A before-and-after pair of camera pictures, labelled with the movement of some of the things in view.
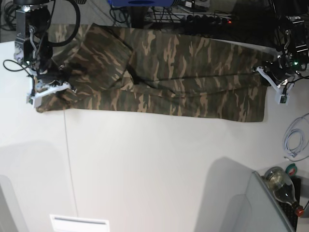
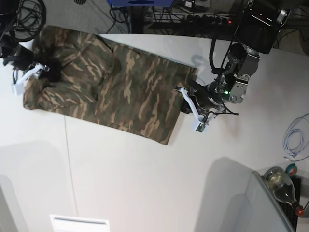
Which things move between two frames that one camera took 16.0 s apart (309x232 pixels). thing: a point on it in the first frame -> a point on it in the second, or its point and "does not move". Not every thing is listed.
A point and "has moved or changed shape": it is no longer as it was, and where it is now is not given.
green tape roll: (291, 169) does not move
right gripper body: (277, 72) -> (206, 98)
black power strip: (202, 20) does not move
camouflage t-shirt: (113, 71) has moved or changed shape
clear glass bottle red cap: (280, 183) does not move
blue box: (141, 2) does not move
